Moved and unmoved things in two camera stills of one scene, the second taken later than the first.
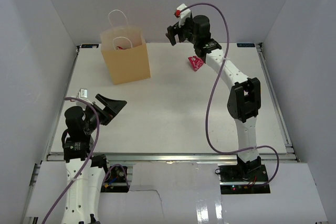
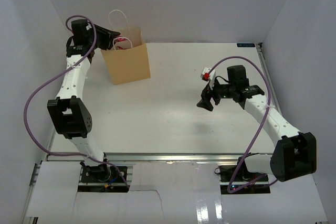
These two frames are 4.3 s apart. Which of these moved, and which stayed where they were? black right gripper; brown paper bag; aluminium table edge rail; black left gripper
Moved: black right gripper; black left gripper
Stayed: brown paper bag; aluminium table edge rail
